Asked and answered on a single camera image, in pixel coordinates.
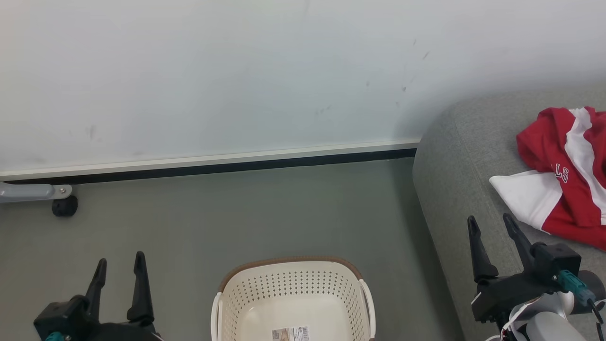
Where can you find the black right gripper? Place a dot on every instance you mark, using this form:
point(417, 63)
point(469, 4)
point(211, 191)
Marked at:
point(506, 293)

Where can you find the red and white jersey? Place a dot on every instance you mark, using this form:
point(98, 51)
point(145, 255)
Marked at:
point(577, 199)

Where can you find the black caster wheel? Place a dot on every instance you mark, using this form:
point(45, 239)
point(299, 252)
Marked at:
point(65, 206)

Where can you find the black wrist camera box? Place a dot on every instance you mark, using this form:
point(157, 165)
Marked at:
point(556, 260)
point(64, 317)

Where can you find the grey fabric sofa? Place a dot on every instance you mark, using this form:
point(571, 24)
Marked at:
point(454, 166)

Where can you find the cream perforated laundry basket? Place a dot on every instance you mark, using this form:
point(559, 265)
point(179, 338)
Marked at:
point(284, 289)

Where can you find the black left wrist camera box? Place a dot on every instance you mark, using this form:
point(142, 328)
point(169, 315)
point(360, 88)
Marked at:
point(64, 317)

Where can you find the white and black baseboard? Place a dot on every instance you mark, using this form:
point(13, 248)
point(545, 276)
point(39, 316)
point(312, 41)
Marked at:
point(213, 163)

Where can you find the printed barcode sticker label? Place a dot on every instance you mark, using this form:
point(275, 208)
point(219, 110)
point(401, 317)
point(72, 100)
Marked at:
point(291, 334)

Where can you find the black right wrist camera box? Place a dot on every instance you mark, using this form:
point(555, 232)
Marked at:
point(556, 260)

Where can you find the grey metal stand leg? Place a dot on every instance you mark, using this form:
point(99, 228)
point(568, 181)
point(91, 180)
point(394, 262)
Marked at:
point(28, 192)

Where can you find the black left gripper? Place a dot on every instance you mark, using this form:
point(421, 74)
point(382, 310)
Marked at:
point(118, 333)

